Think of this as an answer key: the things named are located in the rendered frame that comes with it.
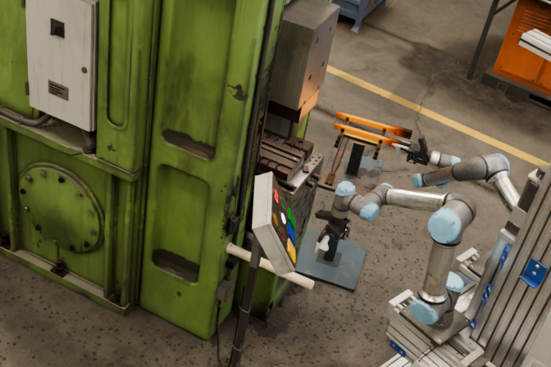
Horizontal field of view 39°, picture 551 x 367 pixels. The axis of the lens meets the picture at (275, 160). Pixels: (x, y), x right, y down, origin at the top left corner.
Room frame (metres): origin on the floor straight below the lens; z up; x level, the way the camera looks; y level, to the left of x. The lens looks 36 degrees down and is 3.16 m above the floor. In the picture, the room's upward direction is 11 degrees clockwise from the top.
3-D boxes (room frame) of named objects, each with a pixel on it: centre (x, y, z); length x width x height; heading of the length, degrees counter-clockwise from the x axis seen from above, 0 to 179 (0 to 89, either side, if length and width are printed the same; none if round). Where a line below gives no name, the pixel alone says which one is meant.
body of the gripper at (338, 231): (2.50, -0.31, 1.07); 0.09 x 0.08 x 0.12; 48
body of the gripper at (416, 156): (3.40, -0.74, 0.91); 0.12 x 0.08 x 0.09; 79
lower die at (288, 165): (3.08, 0.09, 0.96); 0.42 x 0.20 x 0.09; 71
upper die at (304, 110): (3.08, 0.09, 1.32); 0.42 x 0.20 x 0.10; 71
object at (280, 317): (2.99, -0.15, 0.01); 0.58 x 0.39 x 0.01; 161
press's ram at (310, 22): (3.12, 0.08, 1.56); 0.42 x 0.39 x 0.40; 71
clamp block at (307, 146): (3.20, -0.11, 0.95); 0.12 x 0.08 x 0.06; 71
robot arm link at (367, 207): (2.47, -0.40, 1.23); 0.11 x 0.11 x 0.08; 56
